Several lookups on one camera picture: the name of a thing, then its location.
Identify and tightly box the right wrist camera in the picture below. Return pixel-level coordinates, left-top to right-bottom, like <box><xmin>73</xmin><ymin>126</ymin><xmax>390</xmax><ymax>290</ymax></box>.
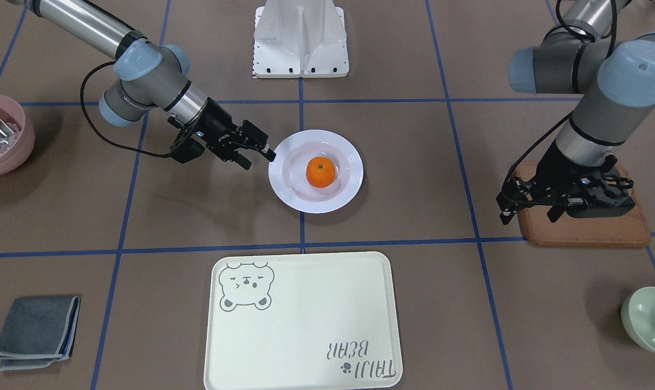
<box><xmin>167</xmin><ymin>114</ymin><xmax>205</xmax><ymax>164</ymax></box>

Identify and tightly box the folded grey cloth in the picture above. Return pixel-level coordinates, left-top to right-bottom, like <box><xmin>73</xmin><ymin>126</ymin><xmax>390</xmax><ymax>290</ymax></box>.
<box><xmin>0</xmin><ymin>296</ymin><xmax>81</xmax><ymax>371</ymax></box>

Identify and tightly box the orange fruit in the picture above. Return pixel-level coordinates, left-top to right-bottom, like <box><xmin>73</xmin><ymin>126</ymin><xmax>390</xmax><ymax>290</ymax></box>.
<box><xmin>305</xmin><ymin>156</ymin><xmax>337</xmax><ymax>189</ymax></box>

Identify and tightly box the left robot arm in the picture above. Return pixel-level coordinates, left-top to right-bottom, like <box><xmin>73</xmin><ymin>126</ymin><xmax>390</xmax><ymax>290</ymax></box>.
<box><xmin>496</xmin><ymin>1</ymin><xmax>655</xmax><ymax>225</ymax></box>

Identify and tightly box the pink bowl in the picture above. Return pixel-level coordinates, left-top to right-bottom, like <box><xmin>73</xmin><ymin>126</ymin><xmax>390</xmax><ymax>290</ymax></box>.
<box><xmin>0</xmin><ymin>95</ymin><xmax>35</xmax><ymax>175</ymax></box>

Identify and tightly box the brown wooden tray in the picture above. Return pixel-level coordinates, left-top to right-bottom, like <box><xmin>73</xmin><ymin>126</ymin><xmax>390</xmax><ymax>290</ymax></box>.
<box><xmin>509</xmin><ymin>161</ymin><xmax>652</xmax><ymax>249</ymax></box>

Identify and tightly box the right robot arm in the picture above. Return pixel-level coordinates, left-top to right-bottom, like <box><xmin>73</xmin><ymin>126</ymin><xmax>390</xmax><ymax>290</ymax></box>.
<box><xmin>19</xmin><ymin>1</ymin><xmax>276</xmax><ymax>170</ymax></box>

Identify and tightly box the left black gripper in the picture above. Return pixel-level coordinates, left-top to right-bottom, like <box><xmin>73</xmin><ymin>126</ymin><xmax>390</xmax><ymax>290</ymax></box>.
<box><xmin>495</xmin><ymin>144</ymin><xmax>620</xmax><ymax>225</ymax></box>

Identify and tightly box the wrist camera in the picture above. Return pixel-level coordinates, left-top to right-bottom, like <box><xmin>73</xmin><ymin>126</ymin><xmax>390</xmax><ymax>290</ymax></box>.
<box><xmin>567</xmin><ymin>173</ymin><xmax>636</xmax><ymax>219</ymax></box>
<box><xmin>167</xmin><ymin>114</ymin><xmax>205</xmax><ymax>164</ymax></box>

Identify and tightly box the mint green bowl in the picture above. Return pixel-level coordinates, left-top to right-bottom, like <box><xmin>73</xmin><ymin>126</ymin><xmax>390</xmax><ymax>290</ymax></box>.
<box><xmin>620</xmin><ymin>287</ymin><xmax>655</xmax><ymax>353</ymax></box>

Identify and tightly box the white ribbed plate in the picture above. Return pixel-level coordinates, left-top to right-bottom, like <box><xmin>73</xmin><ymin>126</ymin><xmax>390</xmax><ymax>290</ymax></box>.
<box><xmin>268</xmin><ymin>130</ymin><xmax>364</xmax><ymax>214</ymax></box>

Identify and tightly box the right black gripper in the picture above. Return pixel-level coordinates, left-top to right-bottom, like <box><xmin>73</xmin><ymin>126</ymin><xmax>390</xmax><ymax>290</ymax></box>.
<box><xmin>195</xmin><ymin>98</ymin><xmax>276</xmax><ymax>170</ymax></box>

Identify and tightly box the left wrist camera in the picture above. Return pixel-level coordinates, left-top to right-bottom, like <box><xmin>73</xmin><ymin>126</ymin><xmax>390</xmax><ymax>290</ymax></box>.
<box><xmin>567</xmin><ymin>173</ymin><xmax>636</xmax><ymax>219</ymax></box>

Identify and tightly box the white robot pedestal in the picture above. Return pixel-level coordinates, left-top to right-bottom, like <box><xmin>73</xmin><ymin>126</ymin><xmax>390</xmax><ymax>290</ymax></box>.
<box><xmin>252</xmin><ymin>1</ymin><xmax>350</xmax><ymax>79</ymax></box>

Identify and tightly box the cream bear tray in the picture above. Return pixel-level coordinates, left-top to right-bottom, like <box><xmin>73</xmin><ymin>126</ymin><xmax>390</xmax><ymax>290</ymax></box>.
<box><xmin>203</xmin><ymin>251</ymin><xmax>403</xmax><ymax>389</ymax></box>

